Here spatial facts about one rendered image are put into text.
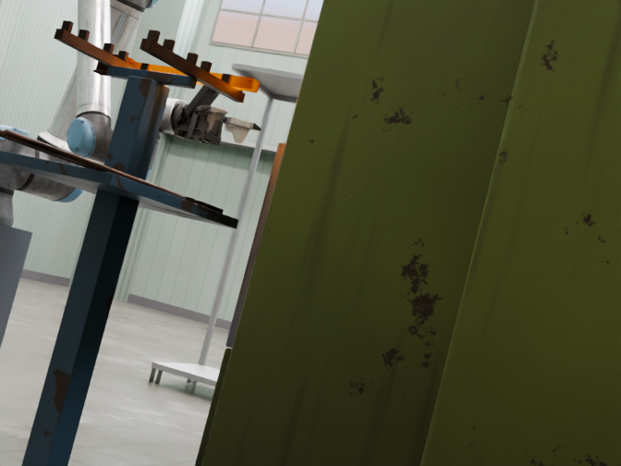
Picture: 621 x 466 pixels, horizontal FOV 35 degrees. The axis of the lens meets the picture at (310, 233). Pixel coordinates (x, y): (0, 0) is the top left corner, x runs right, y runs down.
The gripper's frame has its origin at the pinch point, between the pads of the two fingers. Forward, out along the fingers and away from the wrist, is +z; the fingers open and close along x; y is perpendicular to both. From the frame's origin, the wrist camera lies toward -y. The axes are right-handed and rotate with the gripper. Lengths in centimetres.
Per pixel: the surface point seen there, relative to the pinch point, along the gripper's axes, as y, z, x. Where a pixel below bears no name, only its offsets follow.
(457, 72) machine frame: -2, 77, 49
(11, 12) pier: -205, -808, -568
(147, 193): 29, 30, 61
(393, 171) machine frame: 16, 70, 49
